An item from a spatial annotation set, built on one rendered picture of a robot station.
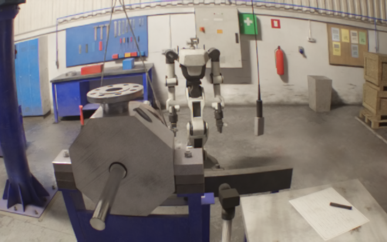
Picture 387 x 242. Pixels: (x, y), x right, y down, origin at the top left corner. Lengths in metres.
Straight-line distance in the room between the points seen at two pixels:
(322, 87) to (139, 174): 5.40
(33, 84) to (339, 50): 6.58
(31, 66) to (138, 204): 5.74
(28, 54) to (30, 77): 0.52
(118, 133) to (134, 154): 0.11
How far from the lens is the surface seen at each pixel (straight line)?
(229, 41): 6.36
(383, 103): 6.08
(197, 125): 3.55
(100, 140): 1.53
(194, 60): 3.48
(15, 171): 3.50
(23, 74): 7.23
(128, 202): 1.63
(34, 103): 7.18
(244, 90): 6.84
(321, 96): 6.66
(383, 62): 5.99
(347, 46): 7.41
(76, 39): 7.07
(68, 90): 6.51
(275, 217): 1.55
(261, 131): 2.47
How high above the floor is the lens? 1.71
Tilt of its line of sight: 17 degrees down
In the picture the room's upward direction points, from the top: 3 degrees counter-clockwise
